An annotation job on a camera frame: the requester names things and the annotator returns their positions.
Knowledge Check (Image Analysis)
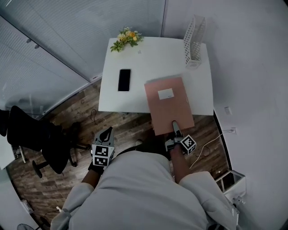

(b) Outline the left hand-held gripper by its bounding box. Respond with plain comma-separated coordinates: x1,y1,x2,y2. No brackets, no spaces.
91,126,115,167

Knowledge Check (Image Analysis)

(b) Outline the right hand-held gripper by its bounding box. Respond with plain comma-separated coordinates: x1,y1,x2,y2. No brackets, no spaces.
165,120,197,155

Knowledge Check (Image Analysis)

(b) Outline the pink file box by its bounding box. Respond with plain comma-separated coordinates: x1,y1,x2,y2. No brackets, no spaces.
144,75,195,137

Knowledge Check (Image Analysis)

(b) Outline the white mesh file holder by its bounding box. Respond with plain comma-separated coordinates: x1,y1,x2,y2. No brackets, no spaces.
183,14,207,70

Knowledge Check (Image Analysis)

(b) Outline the person's right forearm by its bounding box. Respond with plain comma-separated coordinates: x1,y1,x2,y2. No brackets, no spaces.
170,146,192,184

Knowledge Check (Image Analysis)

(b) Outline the person's left forearm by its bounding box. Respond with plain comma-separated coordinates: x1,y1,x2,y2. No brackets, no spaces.
81,170,101,187

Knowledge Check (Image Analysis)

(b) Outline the white storage box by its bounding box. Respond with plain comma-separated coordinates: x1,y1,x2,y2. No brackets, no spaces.
215,169,247,205

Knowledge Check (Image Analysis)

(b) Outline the person's left hand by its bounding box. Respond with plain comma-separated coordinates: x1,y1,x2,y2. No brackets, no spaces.
88,161,105,174

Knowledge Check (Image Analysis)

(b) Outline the white table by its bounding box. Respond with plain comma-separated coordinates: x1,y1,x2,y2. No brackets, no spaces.
98,36,215,116

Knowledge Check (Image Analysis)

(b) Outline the black smartphone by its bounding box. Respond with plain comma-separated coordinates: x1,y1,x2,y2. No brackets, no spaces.
117,68,132,93

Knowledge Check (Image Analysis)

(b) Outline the black office chair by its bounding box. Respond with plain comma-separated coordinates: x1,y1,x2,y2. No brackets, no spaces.
0,105,91,178

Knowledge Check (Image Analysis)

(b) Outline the person's white sweatshirt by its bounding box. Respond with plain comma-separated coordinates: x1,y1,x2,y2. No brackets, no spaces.
50,150,239,230

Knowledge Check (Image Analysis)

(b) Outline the yellow and green flower bouquet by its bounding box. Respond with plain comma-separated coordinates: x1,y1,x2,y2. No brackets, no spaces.
109,26,144,53

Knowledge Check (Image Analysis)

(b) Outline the small black cable loop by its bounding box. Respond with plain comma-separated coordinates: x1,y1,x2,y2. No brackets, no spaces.
90,109,99,125

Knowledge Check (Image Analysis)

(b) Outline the thin white charger cable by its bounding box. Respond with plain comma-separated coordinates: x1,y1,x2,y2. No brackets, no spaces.
189,129,232,169

